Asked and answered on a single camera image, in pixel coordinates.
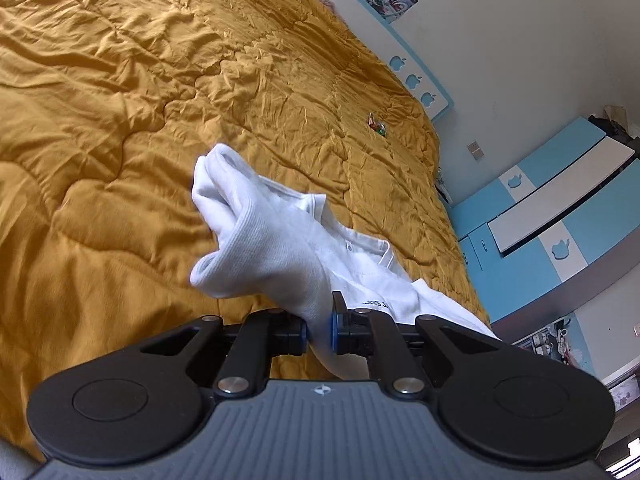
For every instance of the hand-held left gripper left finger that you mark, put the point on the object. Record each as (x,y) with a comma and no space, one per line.
(292,336)

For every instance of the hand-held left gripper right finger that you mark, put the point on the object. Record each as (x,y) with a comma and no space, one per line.
(345,332)

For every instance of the white sweatshirt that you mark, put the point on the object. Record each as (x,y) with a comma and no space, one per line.
(270,240)

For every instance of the white and black object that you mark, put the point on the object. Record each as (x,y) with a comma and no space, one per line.
(441,182)

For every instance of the cartoon figure poster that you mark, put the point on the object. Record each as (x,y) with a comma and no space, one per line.
(555,345)

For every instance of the small colourful packet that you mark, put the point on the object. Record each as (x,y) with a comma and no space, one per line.
(376,124)

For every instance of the blue and white headboard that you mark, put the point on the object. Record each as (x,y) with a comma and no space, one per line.
(406,72)

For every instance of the blue and white wardrobe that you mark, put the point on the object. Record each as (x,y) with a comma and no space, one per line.
(550,155)

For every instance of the floral poster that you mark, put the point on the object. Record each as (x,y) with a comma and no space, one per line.
(625,391)

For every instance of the mustard yellow quilt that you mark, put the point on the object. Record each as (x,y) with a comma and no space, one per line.
(100,110)

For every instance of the dark clutter on wardrobe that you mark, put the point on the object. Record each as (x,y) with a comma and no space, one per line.
(617,125)

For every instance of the grey wall switch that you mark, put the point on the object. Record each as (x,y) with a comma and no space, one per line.
(476,150)

